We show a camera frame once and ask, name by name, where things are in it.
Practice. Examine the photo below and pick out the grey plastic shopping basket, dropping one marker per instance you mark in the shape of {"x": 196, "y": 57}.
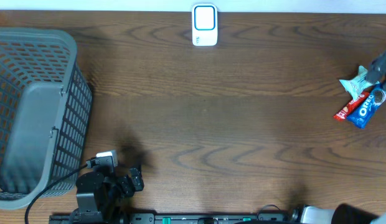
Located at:
{"x": 45, "y": 106}

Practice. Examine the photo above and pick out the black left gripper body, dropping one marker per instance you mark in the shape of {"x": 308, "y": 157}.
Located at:
{"x": 122, "y": 186}

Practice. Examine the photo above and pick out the white barcode scanner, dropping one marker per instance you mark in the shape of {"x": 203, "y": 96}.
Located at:
{"x": 204, "y": 25}

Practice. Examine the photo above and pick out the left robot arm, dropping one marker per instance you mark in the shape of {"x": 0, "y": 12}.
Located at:
{"x": 100, "y": 191}

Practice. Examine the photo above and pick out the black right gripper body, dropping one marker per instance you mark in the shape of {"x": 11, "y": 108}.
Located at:
{"x": 385, "y": 63}

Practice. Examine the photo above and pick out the red Nescafe stick sachet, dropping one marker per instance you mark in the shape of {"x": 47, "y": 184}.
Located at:
{"x": 351, "y": 107}

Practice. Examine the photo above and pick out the white teal wet wipes pack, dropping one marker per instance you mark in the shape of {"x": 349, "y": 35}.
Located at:
{"x": 358, "y": 84}

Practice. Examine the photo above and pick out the blue Oreo cookie pack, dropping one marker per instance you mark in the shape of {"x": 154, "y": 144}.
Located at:
{"x": 363, "y": 114}

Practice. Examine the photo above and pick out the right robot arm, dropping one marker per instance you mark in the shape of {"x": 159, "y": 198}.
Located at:
{"x": 368, "y": 91}

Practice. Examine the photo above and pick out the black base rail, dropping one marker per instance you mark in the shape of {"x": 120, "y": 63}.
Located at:
{"x": 150, "y": 218}

